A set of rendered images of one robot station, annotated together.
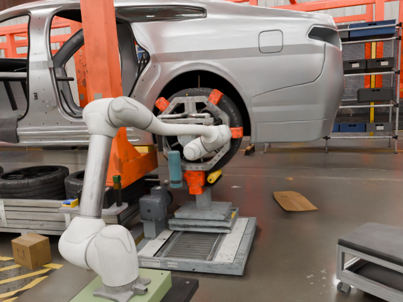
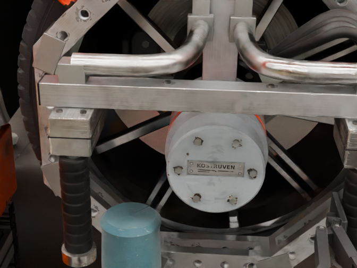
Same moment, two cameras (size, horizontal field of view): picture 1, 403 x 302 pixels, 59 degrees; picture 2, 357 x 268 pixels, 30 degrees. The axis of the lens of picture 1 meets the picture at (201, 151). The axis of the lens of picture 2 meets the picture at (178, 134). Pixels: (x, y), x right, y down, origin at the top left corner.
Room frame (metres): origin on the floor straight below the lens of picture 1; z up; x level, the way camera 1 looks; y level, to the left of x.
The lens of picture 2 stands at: (1.72, 0.31, 1.26)
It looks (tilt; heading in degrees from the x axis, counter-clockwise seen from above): 25 degrees down; 348
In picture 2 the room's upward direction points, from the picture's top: 1 degrees clockwise
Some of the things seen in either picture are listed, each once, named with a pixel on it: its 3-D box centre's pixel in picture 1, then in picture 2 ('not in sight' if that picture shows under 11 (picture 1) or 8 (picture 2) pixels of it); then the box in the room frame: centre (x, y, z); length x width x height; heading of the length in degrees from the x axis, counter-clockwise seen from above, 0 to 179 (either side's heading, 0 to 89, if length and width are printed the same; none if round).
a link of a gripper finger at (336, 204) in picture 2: not in sight; (338, 216); (2.34, -0.03, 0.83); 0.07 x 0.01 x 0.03; 165
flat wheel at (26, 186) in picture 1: (32, 184); not in sight; (3.21, 1.57, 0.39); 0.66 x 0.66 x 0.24
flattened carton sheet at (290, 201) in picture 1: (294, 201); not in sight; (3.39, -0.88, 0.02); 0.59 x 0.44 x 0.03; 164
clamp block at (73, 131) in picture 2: not in sight; (77, 120); (2.46, 0.27, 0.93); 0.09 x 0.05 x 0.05; 164
